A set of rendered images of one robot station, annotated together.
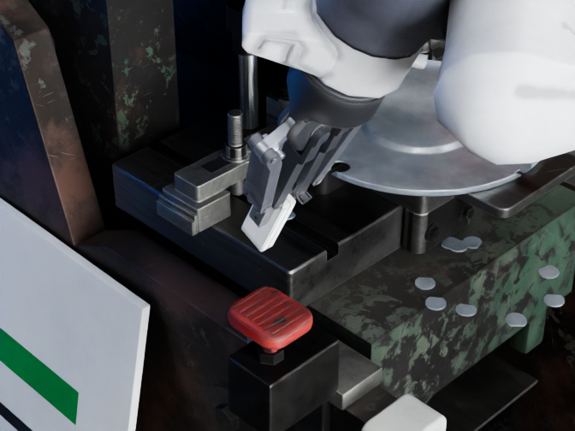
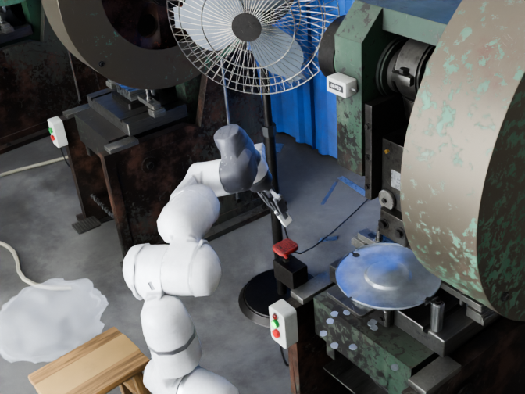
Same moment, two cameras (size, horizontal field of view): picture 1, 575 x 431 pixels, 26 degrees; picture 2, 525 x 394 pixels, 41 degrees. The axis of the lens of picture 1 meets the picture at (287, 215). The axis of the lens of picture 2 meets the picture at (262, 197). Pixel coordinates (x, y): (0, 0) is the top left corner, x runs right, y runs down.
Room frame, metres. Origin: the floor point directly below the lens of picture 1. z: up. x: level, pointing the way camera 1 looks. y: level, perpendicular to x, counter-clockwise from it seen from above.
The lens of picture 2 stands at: (1.15, -1.71, 2.04)
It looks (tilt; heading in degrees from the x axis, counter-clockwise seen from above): 32 degrees down; 100
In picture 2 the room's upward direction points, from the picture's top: 5 degrees counter-clockwise
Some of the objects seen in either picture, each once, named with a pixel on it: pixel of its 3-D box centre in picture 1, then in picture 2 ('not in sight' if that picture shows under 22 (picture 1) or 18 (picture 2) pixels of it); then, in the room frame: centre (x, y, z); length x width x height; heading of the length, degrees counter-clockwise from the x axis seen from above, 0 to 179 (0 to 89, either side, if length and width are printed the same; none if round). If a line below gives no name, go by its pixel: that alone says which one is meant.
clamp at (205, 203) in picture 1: (229, 156); (376, 238); (1.17, 0.06, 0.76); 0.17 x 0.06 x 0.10; 135
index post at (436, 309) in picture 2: not in sight; (437, 314); (1.33, -0.27, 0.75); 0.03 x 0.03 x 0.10; 45
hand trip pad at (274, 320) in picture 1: (270, 341); (286, 255); (0.90, 0.02, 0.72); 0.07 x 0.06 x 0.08; 45
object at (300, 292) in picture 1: (334, 162); (418, 284); (1.29, -0.06, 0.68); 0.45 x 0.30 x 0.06; 135
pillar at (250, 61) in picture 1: (248, 72); not in sight; (1.28, 0.05, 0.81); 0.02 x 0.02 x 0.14
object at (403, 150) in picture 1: (418, 121); (387, 274); (1.20, -0.15, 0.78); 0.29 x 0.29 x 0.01
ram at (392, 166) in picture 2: not in sight; (412, 185); (1.26, -0.09, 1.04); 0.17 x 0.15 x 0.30; 45
